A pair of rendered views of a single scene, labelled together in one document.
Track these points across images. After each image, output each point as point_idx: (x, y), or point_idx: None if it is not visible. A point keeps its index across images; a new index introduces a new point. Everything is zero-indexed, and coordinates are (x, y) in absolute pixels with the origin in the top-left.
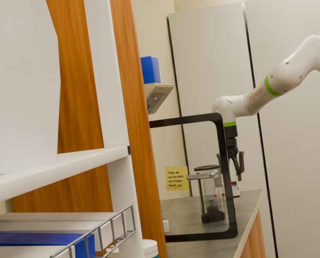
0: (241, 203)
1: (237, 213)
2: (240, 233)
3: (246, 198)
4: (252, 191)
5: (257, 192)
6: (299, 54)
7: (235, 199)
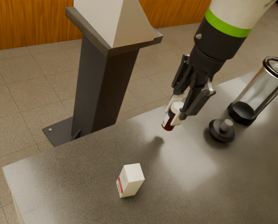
0: (157, 129)
1: (207, 105)
2: (254, 73)
3: (117, 144)
4: (33, 176)
5: (44, 158)
6: None
7: (127, 159)
